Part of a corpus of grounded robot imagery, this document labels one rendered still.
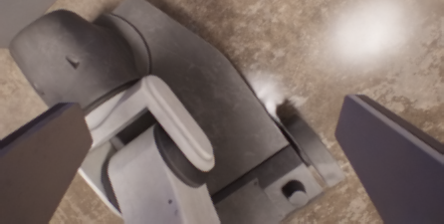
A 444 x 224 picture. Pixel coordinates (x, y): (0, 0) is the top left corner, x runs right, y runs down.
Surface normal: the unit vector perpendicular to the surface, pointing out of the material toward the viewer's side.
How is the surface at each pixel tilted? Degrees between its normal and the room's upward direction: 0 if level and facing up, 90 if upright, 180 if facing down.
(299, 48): 0
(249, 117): 0
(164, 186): 31
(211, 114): 0
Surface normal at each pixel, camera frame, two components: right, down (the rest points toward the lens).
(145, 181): -0.32, -0.25
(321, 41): -0.04, 0.15
